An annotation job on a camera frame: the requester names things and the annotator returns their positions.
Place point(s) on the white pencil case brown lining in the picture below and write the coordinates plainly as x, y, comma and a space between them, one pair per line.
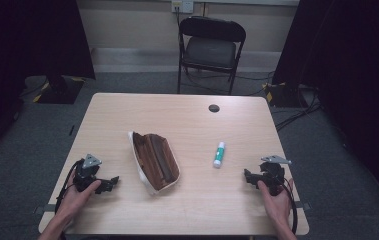
155, 161

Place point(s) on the black stand base yellow tape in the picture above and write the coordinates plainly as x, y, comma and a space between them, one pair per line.
285, 95
58, 90

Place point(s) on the person's left hand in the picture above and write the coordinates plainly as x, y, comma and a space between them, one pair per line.
75, 201

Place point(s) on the white wall socket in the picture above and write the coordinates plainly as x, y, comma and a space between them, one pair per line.
182, 6

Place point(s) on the person's right hand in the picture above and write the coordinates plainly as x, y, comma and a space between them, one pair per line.
278, 206

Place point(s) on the black folding chair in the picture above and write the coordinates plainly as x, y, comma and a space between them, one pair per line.
210, 50

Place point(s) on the dark curtain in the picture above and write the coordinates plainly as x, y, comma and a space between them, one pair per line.
17, 50
353, 66

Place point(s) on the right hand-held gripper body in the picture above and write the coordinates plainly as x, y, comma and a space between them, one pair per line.
273, 176

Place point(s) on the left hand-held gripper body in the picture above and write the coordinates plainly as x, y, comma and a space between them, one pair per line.
85, 175

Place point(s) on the white green glue stick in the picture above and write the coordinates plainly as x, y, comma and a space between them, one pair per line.
219, 154

